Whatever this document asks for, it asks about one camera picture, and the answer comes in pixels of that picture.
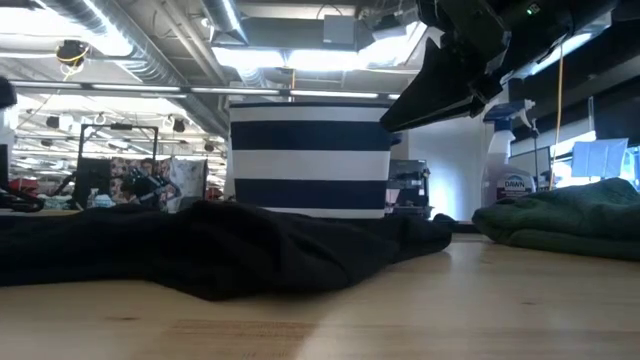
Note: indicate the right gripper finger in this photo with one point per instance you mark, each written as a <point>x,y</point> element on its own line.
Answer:
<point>435,95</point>

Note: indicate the navy white-striped fabric bin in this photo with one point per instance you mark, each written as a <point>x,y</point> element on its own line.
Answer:
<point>310,135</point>

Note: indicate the dark green button shirt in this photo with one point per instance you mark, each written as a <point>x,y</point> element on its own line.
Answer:
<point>575,220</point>

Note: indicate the black garment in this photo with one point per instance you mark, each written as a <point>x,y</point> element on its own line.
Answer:
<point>225,250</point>

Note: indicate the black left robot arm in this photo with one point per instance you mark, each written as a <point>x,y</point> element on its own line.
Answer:
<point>6,92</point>

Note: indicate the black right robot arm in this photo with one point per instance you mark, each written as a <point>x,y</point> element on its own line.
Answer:
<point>555,25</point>

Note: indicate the clear spray bottle blue trigger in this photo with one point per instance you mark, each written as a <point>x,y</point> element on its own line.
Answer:
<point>505,175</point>

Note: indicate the grey ceiling box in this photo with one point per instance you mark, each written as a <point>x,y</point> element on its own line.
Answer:
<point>340,30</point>

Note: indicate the bright ceiling light panel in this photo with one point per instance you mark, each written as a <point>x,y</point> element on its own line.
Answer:
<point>300,59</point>

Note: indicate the white hanging sheet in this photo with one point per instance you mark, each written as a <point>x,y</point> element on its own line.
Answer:
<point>600,157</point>

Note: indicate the red background object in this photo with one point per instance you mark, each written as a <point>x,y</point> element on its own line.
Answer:
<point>214,192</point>
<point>22,185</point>

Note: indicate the patterned hanging cloth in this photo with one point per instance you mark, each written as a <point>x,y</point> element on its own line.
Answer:
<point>190,177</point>

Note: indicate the teal background cloth pile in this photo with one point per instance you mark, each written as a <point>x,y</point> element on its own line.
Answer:
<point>52,202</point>
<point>103,201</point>

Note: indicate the black monitor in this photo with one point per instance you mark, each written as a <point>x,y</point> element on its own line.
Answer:
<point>92,180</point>

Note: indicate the black yellow ceiling reel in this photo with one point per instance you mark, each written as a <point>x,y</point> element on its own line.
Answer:
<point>71,52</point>

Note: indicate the smooth round silver duct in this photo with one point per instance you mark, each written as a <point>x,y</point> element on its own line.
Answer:
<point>225,17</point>

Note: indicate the corrugated silver ventilation duct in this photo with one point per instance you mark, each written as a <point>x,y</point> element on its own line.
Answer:
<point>150,65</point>

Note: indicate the black metal rig frame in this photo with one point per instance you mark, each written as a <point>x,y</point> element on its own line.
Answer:
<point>120,127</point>

